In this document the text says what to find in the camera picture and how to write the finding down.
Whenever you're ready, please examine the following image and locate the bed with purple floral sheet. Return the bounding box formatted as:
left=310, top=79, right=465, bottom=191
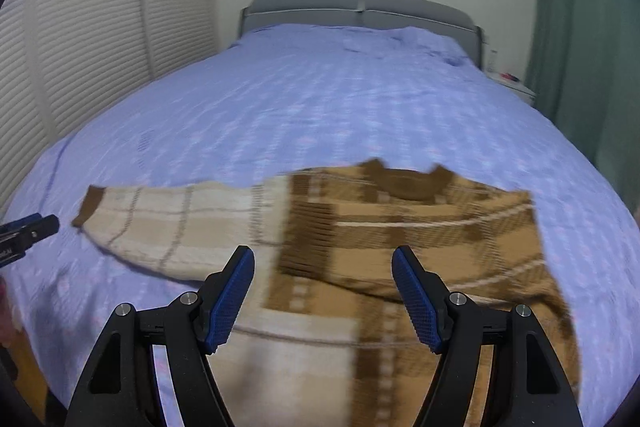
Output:
left=0, top=24, right=640, bottom=427

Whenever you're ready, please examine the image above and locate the grey padded headboard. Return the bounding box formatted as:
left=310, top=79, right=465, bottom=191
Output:
left=241, top=0, right=486, bottom=70

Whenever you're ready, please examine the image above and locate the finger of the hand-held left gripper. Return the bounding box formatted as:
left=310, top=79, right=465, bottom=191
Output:
left=0, top=214, right=61, bottom=264

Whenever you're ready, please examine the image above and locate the green curtain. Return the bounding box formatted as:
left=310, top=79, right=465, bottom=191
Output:
left=522, top=0, right=640, bottom=208

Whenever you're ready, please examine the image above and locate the white nightstand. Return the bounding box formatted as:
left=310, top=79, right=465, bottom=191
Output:
left=487, top=71, right=537, bottom=106

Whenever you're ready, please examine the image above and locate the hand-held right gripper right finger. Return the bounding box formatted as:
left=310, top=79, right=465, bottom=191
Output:
left=391, top=245, right=584, bottom=427

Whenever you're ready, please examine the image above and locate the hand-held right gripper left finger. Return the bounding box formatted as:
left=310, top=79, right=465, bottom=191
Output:
left=65, top=245, right=257, bottom=427

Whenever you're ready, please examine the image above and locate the brown plaid knit sweater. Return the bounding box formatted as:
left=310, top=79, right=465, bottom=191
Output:
left=71, top=158, right=584, bottom=427

